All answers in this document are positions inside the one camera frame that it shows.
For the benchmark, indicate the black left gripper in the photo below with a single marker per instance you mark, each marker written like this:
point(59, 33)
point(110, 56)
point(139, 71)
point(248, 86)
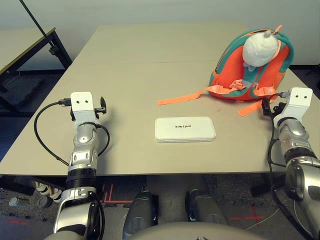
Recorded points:
point(101, 111)

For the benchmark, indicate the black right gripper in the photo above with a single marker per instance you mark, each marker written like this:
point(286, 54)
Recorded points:
point(279, 108)

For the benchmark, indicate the orange teal backpack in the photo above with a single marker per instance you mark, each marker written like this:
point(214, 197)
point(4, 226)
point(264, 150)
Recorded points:
point(225, 83)

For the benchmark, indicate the white pencil case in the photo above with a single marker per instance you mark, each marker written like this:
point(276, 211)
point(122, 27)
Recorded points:
point(185, 132)

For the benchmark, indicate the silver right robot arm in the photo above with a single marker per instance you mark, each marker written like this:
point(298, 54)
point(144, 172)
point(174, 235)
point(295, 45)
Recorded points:
point(292, 132)

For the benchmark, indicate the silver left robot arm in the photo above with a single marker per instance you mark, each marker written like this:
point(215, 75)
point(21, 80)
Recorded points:
point(82, 140)

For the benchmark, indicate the black table foot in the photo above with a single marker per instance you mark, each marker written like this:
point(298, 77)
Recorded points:
point(265, 186)
point(12, 186)

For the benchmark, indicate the black foam mat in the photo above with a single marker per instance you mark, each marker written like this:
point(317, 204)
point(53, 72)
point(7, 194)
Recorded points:
point(22, 87)

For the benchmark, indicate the black framed side table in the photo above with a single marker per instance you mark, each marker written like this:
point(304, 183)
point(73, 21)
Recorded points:
point(22, 42)

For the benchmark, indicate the beige black striped object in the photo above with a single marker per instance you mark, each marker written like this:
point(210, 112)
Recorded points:
point(48, 192)

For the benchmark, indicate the thin dark pole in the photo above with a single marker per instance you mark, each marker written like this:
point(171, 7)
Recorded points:
point(32, 16)

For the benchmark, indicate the grey robot left leg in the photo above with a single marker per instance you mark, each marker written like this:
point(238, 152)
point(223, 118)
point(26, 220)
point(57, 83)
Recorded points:
point(140, 210)

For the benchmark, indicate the grey robot leg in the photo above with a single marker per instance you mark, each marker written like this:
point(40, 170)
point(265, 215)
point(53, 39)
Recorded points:
point(205, 207)
point(140, 210)

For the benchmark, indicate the dark grey caster wheel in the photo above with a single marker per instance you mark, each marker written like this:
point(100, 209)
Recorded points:
point(45, 202)

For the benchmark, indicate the grey robot right leg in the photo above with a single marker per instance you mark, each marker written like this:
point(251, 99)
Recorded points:
point(205, 207)

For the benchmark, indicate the small grey cylinder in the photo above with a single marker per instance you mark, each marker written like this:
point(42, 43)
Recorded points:
point(14, 201)

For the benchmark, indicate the grey robot torso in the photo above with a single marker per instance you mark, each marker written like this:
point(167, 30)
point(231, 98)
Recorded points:
point(175, 232)

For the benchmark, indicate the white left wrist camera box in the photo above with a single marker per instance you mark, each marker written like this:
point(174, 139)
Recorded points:
point(81, 110)

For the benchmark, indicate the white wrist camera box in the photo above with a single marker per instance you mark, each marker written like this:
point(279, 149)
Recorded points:
point(297, 102)
point(81, 110)

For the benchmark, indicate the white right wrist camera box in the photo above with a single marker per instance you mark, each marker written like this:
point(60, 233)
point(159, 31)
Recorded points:
point(297, 102)

